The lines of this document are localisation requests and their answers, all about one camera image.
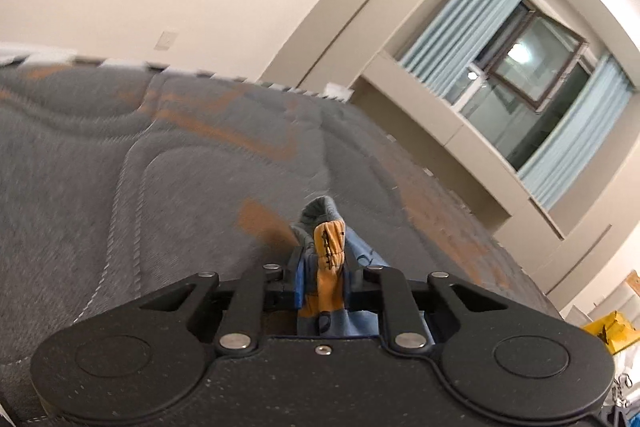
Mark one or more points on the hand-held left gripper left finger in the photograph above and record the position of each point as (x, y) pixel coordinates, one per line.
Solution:
(299, 284)

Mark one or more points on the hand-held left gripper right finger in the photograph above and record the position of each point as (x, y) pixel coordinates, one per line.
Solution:
(357, 294)

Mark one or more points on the blue pants with orange cars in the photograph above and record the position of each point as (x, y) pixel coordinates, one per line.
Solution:
(327, 252)

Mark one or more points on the beige window bench cabinet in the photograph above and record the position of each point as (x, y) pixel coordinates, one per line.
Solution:
(450, 142)

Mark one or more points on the grey and orange quilted bed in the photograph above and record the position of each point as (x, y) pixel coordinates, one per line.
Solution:
(150, 182)

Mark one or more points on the small white object on floor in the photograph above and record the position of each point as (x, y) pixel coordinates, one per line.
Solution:
(336, 91)

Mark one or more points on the yellow shopping bag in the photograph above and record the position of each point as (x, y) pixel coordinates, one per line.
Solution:
(612, 329)

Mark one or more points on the light blue curtain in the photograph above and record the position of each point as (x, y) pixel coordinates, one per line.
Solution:
(465, 17)
(575, 137)

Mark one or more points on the wooden headboard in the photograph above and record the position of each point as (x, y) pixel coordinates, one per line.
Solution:
(632, 283)

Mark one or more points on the window with brown open sash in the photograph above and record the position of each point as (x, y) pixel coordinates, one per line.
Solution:
(530, 72)

